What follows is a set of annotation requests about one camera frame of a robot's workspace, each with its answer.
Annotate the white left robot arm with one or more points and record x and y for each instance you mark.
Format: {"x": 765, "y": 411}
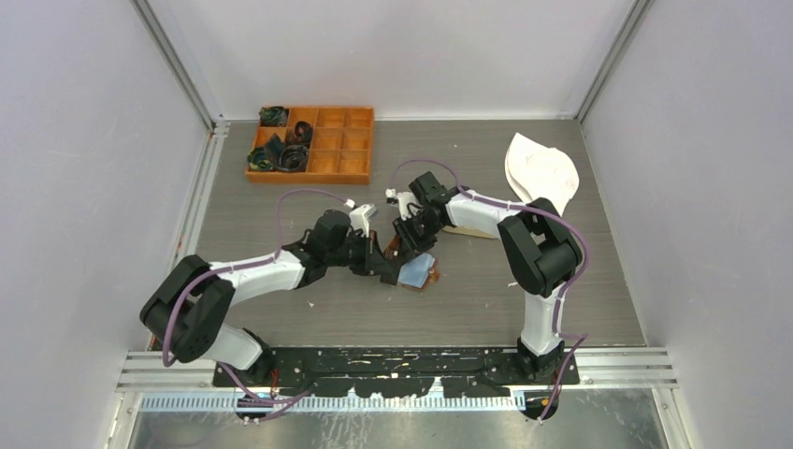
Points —
{"x": 186, "y": 313}

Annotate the black rolled belt lower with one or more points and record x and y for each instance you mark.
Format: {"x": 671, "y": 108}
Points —
{"x": 294, "y": 158}

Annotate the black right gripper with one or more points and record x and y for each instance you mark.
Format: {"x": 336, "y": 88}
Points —
{"x": 410, "y": 245}

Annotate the black rolled belt centre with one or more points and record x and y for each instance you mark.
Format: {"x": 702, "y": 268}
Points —
{"x": 302, "y": 133}

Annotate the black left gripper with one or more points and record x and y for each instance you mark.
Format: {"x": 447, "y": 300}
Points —
{"x": 373, "y": 261}

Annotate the black rolled belt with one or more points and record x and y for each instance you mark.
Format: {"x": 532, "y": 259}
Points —
{"x": 294, "y": 158}
{"x": 302, "y": 133}

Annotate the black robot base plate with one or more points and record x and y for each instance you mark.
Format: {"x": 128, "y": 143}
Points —
{"x": 397, "y": 372}

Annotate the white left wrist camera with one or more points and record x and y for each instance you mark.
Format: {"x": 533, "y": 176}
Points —
{"x": 360, "y": 216}

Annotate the dark rolled belt top-left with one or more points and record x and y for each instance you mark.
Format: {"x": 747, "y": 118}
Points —
{"x": 274, "y": 116}

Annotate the orange wooden compartment organizer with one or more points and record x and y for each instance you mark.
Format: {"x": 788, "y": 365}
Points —
{"x": 340, "y": 151}

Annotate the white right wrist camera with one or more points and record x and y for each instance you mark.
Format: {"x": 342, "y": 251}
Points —
{"x": 406, "y": 202}

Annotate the white bucket hat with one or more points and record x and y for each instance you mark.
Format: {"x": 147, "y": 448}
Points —
{"x": 536, "y": 171}

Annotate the beige oval tray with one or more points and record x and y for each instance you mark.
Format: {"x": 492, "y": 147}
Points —
{"x": 469, "y": 232}

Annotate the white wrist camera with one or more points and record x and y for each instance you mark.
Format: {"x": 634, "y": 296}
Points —
{"x": 360, "y": 216}
{"x": 406, "y": 202}

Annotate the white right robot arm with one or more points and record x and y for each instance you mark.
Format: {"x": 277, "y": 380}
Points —
{"x": 542, "y": 253}

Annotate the orange leather card holder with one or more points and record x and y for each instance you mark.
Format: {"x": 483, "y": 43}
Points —
{"x": 410, "y": 270}

